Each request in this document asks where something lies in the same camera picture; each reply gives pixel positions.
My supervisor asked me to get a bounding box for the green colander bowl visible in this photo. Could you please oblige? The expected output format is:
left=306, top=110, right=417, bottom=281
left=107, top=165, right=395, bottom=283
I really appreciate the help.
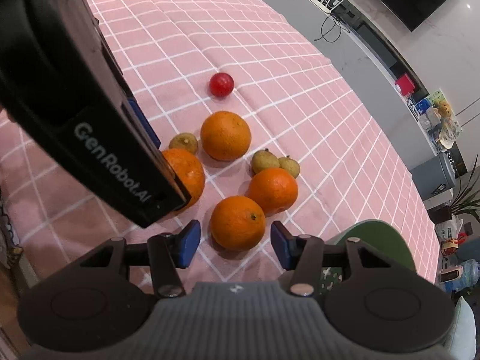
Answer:
left=320, top=219, right=416, bottom=295

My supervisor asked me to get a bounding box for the orange mandarin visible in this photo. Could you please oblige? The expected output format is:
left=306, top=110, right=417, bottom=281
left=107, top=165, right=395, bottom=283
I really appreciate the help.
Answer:
left=162, top=149, right=206, bottom=211
left=209, top=195, right=266, bottom=252
left=246, top=167, right=299, bottom=215
left=200, top=111, right=251, bottom=162

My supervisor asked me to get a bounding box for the grey cylindrical trash bin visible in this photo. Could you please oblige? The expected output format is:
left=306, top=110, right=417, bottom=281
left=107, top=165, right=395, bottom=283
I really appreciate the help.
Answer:
left=411, top=153, right=456, bottom=201

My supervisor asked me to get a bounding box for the red cherry tomato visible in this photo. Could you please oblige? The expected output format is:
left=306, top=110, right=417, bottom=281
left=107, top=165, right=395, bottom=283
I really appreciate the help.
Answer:
left=209, top=72, right=234, bottom=98

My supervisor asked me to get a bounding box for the white wifi router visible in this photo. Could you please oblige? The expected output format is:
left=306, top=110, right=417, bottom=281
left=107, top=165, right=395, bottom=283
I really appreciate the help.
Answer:
left=307, top=0, right=344, bottom=14

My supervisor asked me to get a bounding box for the teddy bear gift box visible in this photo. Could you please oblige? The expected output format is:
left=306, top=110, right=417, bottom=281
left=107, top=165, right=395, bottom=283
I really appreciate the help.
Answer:
left=415, top=89, right=462, bottom=152

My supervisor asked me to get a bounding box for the blue water jug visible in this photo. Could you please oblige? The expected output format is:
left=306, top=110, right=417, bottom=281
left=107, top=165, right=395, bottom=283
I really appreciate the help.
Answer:
left=439, top=259, right=479, bottom=292

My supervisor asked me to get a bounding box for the potted long-leaf plant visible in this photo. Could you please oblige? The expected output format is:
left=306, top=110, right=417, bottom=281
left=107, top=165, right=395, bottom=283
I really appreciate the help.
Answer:
left=428, top=164, right=479, bottom=224

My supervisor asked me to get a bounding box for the orange mandarin back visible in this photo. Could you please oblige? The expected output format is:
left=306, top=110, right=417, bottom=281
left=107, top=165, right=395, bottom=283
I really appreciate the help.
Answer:
left=200, top=111, right=251, bottom=162

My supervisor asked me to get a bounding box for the pink checkered tablecloth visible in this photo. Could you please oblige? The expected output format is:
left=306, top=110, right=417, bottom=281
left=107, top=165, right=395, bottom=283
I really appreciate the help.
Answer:
left=1, top=0, right=439, bottom=281

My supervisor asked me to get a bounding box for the blue cushioned bench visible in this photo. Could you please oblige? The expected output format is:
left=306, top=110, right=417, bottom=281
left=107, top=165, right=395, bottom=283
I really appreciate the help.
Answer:
left=444, top=297, right=477, bottom=360

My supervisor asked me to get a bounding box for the red box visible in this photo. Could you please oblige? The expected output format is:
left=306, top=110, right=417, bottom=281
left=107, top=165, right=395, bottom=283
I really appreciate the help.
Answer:
left=394, top=73, right=416, bottom=97

